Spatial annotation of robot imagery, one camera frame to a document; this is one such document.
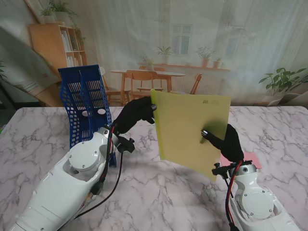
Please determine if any red and black right arm cable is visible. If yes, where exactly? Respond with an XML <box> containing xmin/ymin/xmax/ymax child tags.
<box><xmin>225</xmin><ymin>160</ymin><xmax>243</xmax><ymax>231</ymax></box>

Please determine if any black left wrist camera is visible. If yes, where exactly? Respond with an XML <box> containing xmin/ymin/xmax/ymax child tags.
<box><xmin>117</xmin><ymin>137</ymin><xmax>136</xmax><ymax>154</ymax></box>

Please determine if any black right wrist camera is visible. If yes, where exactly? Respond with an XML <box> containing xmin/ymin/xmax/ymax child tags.
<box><xmin>211</xmin><ymin>162</ymin><xmax>236</xmax><ymax>179</ymax></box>

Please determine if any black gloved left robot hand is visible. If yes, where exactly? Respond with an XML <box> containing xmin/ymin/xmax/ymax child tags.
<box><xmin>113</xmin><ymin>97</ymin><xmax>158</xmax><ymax>135</ymax></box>

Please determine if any printed dining room backdrop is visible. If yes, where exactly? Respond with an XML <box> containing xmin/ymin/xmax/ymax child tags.
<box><xmin>0</xmin><ymin>0</ymin><xmax>308</xmax><ymax>108</ymax></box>

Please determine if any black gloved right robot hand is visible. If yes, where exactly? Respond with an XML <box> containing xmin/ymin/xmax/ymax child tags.
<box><xmin>200</xmin><ymin>124</ymin><xmax>244</xmax><ymax>162</ymax></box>

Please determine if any yellow-green translucent file folder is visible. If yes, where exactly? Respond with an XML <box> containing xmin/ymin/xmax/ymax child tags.
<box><xmin>150</xmin><ymin>88</ymin><xmax>232</xmax><ymax>182</ymax></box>

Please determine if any blue perforated plastic file rack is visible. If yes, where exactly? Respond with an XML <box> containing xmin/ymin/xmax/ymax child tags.
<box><xmin>57</xmin><ymin>64</ymin><xmax>117</xmax><ymax>167</ymax></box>

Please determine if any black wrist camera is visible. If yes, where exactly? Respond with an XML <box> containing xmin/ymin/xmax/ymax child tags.
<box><xmin>117</xmin><ymin>137</ymin><xmax>136</xmax><ymax>154</ymax></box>
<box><xmin>211</xmin><ymin>162</ymin><xmax>236</xmax><ymax>179</ymax></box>

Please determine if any pink paper receipt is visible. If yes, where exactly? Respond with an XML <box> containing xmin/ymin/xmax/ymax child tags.
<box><xmin>220</xmin><ymin>152</ymin><xmax>262</xmax><ymax>169</ymax></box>

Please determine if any black and red left arm cable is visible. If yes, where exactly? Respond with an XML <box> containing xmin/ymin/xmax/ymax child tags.
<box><xmin>73</xmin><ymin>125</ymin><xmax>125</xmax><ymax>221</ymax></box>

